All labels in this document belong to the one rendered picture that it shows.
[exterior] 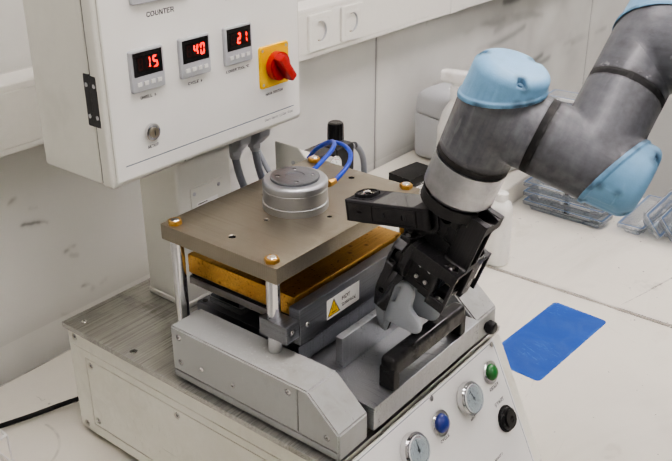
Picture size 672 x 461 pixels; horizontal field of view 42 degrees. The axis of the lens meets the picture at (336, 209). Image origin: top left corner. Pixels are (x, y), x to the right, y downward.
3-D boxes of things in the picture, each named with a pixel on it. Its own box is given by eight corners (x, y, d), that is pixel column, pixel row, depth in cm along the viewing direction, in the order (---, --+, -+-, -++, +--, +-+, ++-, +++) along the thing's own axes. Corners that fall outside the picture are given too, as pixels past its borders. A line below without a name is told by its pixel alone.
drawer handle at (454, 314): (378, 385, 94) (379, 355, 93) (451, 327, 105) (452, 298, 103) (393, 392, 93) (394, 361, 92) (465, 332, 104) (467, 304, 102)
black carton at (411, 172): (387, 202, 182) (388, 171, 179) (415, 190, 188) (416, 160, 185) (408, 210, 178) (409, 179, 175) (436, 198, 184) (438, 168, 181)
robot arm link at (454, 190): (421, 149, 85) (464, 128, 91) (407, 186, 87) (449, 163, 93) (483, 191, 82) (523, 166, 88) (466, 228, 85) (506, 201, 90)
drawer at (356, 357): (184, 343, 109) (179, 289, 106) (298, 276, 125) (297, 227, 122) (374, 437, 92) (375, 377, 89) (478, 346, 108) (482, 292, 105)
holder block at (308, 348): (198, 318, 107) (196, 300, 106) (302, 258, 122) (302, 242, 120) (299, 366, 98) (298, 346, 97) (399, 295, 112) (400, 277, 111)
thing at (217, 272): (189, 282, 105) (183, 212, 102) (306, 221, 121) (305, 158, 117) (296, 330, 96) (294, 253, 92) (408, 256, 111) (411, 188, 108)
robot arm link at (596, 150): (691, 105, 77) (577, 53, 80) (637, 212, 75) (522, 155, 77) (667, 135, 85) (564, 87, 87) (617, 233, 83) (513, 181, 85)
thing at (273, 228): (132, 276, 107) (121, 179, 102) (296, 196, 129) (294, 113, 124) (278, 343, 93) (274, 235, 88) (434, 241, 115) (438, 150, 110)
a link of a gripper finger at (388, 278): (376, 316, 95) (401, 258, 90) (366, 308, 96) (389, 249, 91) (401, 299, 99) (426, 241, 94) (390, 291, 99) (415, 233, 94)
